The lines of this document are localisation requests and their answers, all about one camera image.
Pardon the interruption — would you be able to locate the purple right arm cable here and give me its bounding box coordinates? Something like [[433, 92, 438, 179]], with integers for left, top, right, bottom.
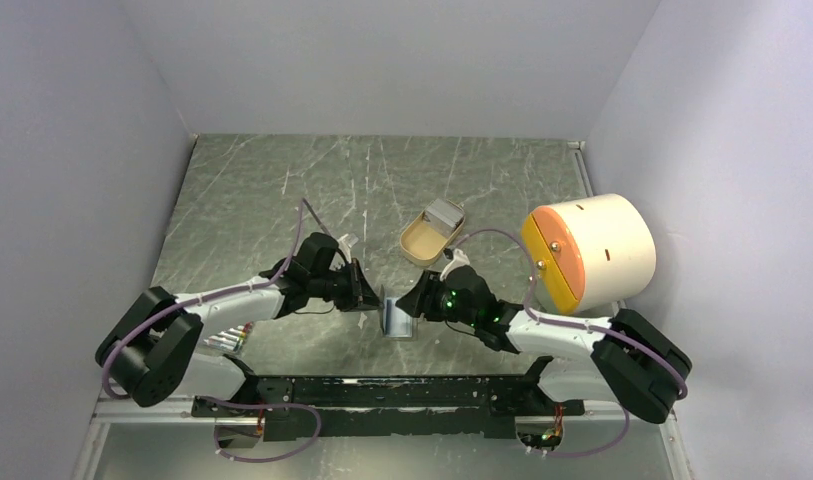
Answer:
[[445, 228, 689, 460]]

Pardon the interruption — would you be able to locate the stack of credit cards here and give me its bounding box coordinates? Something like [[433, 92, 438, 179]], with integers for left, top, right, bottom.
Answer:
[[423, 198, 465, 237]]

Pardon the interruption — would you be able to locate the pack of coloured markers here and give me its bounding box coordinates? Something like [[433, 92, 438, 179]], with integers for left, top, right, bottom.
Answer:
[[202, 322, 254, 354]]

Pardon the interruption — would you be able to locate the beige oval tray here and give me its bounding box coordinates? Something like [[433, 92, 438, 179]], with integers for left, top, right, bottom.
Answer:
[[399, 201, 466, 267]]

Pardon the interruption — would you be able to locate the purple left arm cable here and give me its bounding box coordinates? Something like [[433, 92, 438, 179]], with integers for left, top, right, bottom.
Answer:
[[101, 198, 325, 464]]

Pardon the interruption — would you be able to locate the grey card holder wallet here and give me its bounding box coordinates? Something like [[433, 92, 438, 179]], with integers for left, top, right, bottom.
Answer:
[[379, 286, 417, 340]]

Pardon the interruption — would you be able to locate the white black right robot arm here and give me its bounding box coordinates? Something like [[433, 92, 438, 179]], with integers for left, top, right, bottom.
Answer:
[[396, 266, 692, 424]]

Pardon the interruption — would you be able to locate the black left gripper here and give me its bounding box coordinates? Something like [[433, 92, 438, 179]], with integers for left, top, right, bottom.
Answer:
[[310, 258, 385, 313]]

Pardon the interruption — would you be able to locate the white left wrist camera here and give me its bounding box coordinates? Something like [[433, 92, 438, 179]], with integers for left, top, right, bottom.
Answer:
[[338, 233, 359, 255]]

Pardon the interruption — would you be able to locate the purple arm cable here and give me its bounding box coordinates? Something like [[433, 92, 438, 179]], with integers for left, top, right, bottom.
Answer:
[[445, 228, 689, 460], [101, 198, 325, 464]]

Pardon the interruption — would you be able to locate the cream cylinder orange lid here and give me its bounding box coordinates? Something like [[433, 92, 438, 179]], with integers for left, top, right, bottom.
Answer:
[[520, 194, 656, 315]]

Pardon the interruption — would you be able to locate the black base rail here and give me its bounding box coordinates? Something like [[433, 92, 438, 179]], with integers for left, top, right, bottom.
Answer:
[[191, 374, 585, 441]]

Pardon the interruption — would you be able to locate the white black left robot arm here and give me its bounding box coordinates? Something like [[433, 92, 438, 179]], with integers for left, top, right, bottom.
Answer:
[[95, 232, 382, 416]]

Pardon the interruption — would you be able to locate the aluminium frame rail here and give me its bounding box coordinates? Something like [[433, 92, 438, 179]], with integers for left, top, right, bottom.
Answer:
[[75, 396, 689, 479]]

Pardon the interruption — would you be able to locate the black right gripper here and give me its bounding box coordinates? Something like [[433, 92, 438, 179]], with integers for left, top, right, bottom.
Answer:
[[396, 268, 479, 328]]

